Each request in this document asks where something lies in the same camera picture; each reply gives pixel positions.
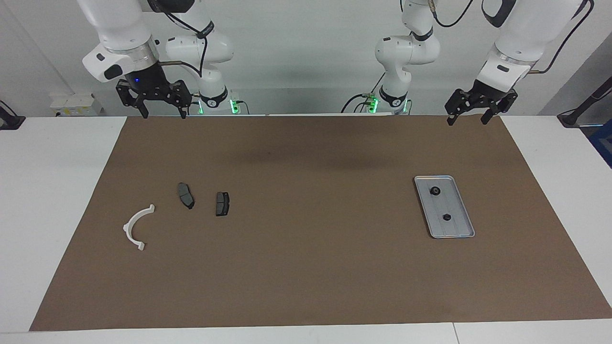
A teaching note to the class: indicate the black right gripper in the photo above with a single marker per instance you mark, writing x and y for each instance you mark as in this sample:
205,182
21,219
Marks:
143,81

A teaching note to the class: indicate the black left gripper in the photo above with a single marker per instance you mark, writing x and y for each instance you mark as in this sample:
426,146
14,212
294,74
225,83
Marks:
485,93

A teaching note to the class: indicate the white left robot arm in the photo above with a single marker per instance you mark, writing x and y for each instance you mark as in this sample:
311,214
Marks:
526,28

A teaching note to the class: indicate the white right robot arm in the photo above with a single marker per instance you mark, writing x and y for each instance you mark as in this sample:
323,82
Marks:
119,28

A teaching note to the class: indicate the silver metal tray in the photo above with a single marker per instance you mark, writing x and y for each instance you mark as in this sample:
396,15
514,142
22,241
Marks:
454,229

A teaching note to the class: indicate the dark grey curved brake pad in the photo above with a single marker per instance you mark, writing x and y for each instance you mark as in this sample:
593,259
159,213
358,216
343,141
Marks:
186,195

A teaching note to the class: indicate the blue box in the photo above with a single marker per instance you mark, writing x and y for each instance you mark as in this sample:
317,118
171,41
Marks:
603,143

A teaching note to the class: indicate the dark grey rectangular brake pad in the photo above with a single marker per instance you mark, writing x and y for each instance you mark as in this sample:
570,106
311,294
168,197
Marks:
222,204

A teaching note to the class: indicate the black table clamp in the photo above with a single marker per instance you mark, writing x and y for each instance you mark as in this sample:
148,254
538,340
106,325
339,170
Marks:
9,120

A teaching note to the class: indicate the brown table mat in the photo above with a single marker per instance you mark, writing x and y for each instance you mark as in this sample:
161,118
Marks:
306,248

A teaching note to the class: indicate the white wall socket box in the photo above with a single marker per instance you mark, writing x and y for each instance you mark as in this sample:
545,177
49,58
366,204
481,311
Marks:
76,104

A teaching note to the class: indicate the white curved plastic bracket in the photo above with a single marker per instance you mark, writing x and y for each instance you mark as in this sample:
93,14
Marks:
128,229

